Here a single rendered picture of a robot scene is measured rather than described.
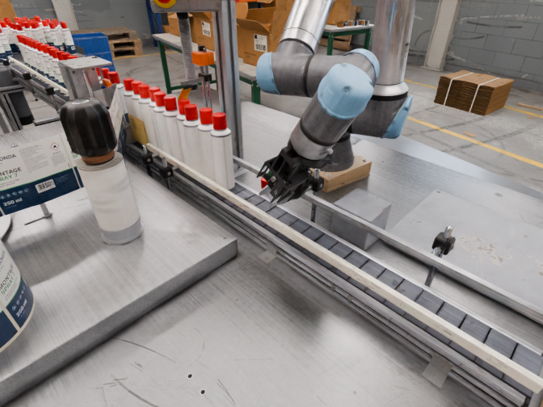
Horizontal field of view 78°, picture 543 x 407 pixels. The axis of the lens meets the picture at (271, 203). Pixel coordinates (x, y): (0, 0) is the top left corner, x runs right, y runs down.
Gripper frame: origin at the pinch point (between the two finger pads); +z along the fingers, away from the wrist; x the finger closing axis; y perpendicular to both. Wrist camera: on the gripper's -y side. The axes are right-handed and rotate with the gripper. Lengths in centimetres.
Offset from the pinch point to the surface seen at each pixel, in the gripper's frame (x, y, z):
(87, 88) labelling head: -64, 13, 20
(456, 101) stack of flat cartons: -26, -394, 115
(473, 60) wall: -71, -567, 126
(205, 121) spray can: -26.6, 1.2, 0.9
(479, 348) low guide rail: 41.2, 5.0, -21.6
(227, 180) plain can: -13.7, 0.9, 10.3
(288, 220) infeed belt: 5.4, -1.3, 3.2
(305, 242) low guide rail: 12.5, 5.0, -4.6
